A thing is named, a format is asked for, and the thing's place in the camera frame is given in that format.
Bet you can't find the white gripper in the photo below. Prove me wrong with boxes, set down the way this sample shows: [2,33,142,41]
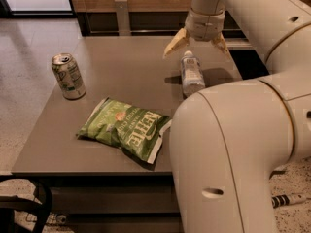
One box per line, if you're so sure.
[163,9,228,57]

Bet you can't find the clear plastic water bottle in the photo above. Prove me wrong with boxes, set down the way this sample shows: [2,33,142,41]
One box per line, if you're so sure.
[181,50,206,97]

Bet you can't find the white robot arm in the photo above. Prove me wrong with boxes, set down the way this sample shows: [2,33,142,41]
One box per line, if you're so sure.
[169,0,311,233]

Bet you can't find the green kettle chips bag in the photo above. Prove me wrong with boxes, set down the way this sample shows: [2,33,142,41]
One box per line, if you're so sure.
[77,98,171,164]

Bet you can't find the green white soda can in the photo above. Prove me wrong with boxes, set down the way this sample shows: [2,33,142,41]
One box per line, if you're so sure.
[52,53,86,100]

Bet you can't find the grey table drawer unit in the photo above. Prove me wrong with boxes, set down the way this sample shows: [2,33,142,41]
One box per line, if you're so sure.
[11,35,254,233]

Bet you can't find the black chair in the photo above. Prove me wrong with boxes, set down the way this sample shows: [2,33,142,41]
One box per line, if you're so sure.
[0,179,52,233]

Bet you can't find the left metal bracket post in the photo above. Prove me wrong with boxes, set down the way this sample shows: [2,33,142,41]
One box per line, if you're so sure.
[115,0,131,36]

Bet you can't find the wooden wall counter panel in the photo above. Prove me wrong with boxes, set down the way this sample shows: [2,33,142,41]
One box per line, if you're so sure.
[64,0,311,39]

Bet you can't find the striped black white cable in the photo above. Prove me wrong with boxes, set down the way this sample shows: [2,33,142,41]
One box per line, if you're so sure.
[271,192,311,210]

